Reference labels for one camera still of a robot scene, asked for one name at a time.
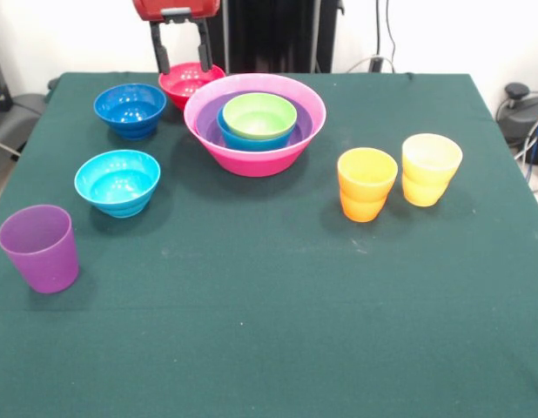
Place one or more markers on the small red-pink bowl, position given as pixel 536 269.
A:
pixel 182 85

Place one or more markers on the cyan bowl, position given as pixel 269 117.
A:
pixel 116 185

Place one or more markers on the dark blue bowl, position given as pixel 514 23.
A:
pixel 129 124

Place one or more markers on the purple cup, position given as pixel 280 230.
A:
pixel 40 257

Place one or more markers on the blue ringed flat-bottom bowl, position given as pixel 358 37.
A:
pixel 234 141

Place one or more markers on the green bowl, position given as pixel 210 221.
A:
pixel 258 117

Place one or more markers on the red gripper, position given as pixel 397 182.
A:
pixel 177 6

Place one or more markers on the purple bowl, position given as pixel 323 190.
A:
pixel 206 124

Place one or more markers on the black power plug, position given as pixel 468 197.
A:
pixel 376 64

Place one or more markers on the yellow cup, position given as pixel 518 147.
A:
pixel 432 159

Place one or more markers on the dark green tablecloth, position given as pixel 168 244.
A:
pixel 295 326

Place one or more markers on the large pink bowl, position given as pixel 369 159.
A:
pixel 256 165

